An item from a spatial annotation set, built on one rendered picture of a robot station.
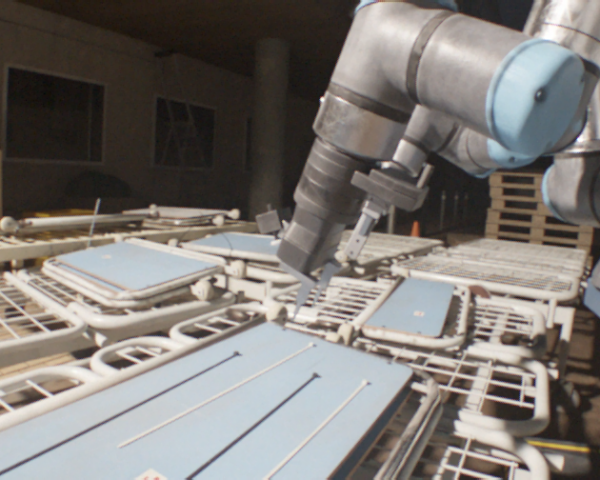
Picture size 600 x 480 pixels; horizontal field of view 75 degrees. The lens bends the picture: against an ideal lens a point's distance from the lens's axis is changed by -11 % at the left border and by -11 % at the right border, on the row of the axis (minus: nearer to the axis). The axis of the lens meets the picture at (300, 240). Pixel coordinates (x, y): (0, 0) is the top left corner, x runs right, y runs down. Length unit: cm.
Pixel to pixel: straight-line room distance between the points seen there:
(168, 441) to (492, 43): 54
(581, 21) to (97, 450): 69
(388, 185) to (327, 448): 34
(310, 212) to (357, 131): 10
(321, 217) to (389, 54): 17
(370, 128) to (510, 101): 14
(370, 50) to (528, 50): 14
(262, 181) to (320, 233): 683
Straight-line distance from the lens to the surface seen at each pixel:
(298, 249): 47
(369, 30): 42
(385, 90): 42
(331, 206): 44
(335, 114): 43
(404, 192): 42
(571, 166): 103
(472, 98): 37
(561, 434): 193
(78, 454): 56
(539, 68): 35
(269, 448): 57
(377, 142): 42
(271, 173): 728
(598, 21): 51
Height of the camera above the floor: 88
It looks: 7 degrees down
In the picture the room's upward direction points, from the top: 3 degrees clockwise
